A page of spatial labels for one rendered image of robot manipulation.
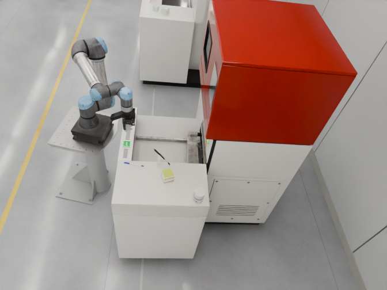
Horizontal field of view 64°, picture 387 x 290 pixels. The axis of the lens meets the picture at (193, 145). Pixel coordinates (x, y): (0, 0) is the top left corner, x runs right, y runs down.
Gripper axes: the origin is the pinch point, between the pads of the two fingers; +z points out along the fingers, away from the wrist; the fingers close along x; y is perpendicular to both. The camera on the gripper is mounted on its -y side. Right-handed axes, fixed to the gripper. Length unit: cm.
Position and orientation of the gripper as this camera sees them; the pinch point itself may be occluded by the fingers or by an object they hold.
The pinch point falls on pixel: (124, 130)
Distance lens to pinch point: 220.0
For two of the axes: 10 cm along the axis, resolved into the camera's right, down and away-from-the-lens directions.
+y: 9.9, 0.5, 1.2
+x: -0.4, -7.5, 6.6
